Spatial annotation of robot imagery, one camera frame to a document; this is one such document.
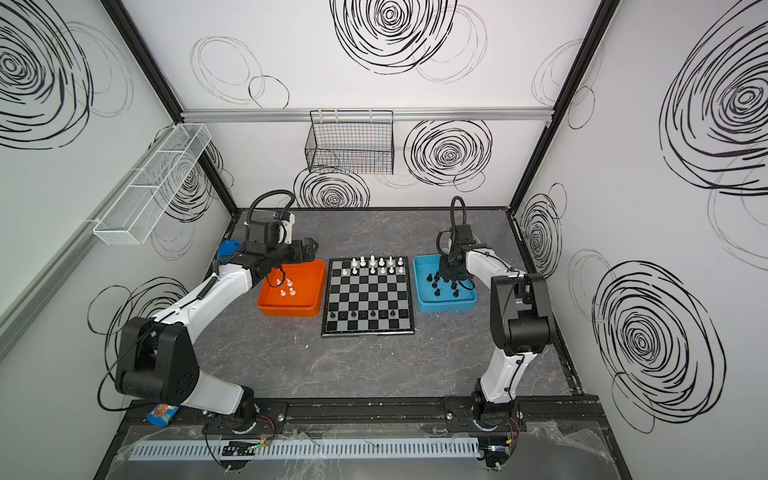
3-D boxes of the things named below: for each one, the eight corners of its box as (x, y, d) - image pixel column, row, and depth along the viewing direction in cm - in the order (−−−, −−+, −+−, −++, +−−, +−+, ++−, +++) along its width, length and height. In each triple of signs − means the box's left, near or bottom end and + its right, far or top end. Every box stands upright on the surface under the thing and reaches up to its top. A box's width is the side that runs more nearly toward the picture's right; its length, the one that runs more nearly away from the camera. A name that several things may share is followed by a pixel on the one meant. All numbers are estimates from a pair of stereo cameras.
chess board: (319, 337, 89) (317, 333, 87) (331, 260, 107) (329, 256, 105) (413, 337, 89) (414, 333, 87) (409, 261, 107) (409, 256, 105)
